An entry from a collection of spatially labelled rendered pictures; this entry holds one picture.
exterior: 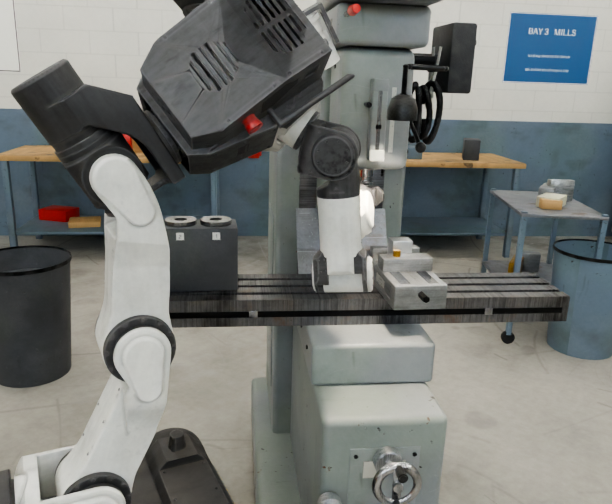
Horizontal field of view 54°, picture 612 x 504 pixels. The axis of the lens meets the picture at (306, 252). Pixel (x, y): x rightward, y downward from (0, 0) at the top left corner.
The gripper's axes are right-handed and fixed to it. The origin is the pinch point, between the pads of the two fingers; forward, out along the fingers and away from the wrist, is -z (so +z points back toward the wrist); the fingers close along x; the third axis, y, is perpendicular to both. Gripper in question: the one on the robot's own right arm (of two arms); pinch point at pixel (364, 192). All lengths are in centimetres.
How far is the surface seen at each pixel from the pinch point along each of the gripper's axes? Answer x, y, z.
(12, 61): 372, -41, -306
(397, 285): -13.1, 21.7, 16.2
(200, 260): 42, 19, 21
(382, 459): -15, 57, 43
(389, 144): -7.2, -14.8, 7.1
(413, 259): -15.9, 17.8, 2.8
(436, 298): -23.6, 25.4, 12.3
